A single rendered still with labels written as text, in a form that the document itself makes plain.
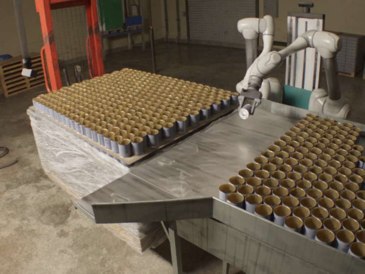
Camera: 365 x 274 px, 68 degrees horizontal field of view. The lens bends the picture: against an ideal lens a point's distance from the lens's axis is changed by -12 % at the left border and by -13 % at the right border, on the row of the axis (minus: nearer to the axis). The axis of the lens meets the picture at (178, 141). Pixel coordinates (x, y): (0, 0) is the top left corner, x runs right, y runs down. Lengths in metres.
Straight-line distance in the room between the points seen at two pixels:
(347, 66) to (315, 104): 5.95
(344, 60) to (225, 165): 7.21
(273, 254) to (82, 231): 2.07
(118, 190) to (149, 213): 0.27
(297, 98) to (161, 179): 1.76
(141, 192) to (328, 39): 1.57
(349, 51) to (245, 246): 7.55
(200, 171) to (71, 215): 1.91
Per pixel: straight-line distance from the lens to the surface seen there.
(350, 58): 8.50
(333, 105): 2.50
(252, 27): 2.65
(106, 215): 1.26
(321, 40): 2.22
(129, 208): 1.22
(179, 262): 1.79
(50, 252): 2.85
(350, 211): 1.28
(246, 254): 1.32
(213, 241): 1.40
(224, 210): 1.19
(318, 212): 1.25
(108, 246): 2.73
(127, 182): 1.50
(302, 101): 2.87
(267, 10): 10.90
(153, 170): 1.56
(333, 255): 1.07
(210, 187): 1.41
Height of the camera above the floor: 1.89
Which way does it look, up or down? 26 degrees down
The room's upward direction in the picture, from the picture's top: 4 degrees counter-clockwise
